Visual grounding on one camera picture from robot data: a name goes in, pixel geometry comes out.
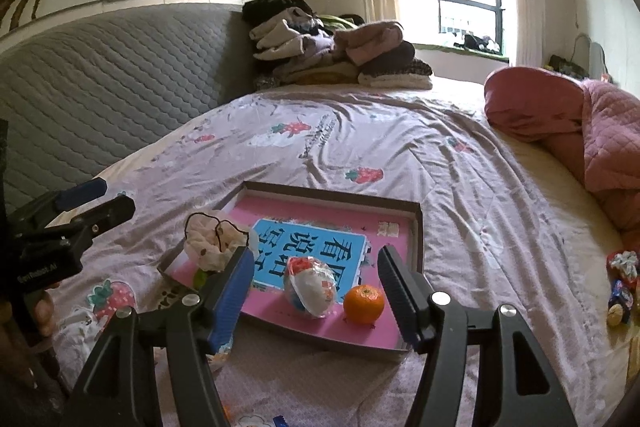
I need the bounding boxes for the dark clothes on sill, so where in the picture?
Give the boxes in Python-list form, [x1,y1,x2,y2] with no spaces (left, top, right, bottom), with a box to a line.
[452,33,502,55]

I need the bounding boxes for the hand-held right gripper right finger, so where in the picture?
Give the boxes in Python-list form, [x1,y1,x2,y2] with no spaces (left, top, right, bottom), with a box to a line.
[376,244,571,427]

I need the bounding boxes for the pink tray box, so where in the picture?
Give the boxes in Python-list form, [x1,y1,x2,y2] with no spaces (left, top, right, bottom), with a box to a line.
[157,181,425,363]

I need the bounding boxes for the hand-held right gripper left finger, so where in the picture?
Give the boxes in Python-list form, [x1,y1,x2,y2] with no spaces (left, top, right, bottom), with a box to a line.
[60,246,256,427]

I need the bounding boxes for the strawberry printed bed sheet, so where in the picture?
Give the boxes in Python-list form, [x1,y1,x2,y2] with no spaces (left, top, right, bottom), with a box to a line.
[45,89,631,427]

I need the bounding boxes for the bed with cream sheet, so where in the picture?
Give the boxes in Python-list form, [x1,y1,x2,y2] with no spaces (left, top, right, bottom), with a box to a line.
[0,77,640,427]

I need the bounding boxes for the person's left hand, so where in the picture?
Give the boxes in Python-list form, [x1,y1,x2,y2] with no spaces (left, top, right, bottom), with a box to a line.
[30,291,63,388]

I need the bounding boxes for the white drawstring cloth pouch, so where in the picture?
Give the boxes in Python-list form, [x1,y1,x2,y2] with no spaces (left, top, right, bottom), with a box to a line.
[183,209,258,273]

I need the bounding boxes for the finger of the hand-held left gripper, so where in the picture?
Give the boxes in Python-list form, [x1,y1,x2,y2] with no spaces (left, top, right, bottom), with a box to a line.
[10,177,108,228]
[70,194,137,248]

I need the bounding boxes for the pile of folded clothes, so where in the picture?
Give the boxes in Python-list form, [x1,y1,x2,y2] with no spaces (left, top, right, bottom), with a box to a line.
[242,0,435,92]

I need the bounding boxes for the arched white frame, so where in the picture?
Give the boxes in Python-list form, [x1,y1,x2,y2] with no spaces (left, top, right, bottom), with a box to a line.
[570,33,608,82]

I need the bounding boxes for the orange tangerine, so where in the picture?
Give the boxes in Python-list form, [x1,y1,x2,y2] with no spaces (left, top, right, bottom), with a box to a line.
[343,284,386,325]

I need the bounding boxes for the red white toy egg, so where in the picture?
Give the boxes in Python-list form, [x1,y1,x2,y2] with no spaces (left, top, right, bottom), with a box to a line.
[282,255,337,319]

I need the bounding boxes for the pink quilt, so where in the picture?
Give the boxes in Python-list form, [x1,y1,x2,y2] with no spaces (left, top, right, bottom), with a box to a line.
[484,66,640,250]

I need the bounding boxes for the grey quilted headboard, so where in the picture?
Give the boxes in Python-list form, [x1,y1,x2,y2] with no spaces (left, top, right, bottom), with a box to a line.
[0,2,256,218]

